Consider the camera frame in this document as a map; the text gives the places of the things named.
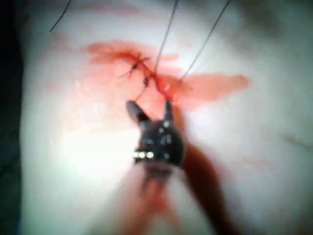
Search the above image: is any right arm needle driver jaw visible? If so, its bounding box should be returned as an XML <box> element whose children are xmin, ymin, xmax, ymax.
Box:
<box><xmin>163</xmin><ymin>99</ymin><xmax>176</xmax><ymax>122</ymax></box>
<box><xmin>125</xmin><ymin>100</ymin><xmax>153</xmax><ymax>126</ymax></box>

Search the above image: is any black stitching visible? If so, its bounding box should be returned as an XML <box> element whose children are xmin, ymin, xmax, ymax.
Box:
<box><xmin>116</xmin><ymin>51</ymin><xmax>152</xmax><ymax>101</ymax></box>

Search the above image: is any right arm needle driver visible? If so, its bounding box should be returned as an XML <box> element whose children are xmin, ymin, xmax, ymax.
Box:
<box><xmin>133</xmin><ymin>118</ymin><xmax>186</xmax><ymax>170</ymax></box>

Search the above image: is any black thread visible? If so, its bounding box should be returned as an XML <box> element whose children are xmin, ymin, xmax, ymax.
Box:
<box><xmin>49</xmin><ymin>0</ymin><xmax>232</xmax><ymax>83</ymax></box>

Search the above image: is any tissue pad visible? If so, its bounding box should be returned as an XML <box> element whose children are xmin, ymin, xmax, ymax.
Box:
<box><xmin>14</xmin><ymin>0</ymin><xmax>313</xmax><ymax>235</ymax></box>

